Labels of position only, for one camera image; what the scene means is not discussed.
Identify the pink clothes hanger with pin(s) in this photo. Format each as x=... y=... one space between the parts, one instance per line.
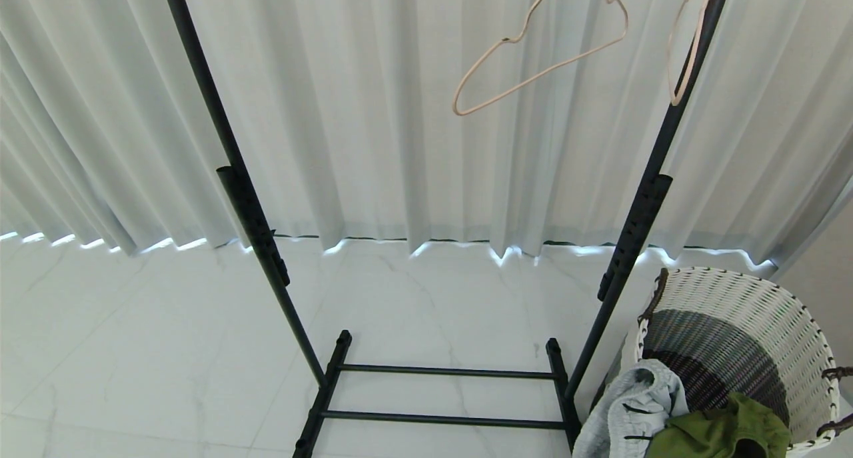
x=696 y=44
x=543 y=76

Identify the green sleeveless shirt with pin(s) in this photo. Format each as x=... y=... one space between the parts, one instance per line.
x=713 y=434

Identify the black clothes rack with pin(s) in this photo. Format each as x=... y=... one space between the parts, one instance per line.
x=253 y=224

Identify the white laundry basket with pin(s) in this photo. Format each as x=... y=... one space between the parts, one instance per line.
x=766 y=304

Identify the white curtain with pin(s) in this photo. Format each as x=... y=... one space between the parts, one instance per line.
x=400 y=111

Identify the pale grey garment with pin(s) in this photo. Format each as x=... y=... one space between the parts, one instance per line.
x=633 y=404

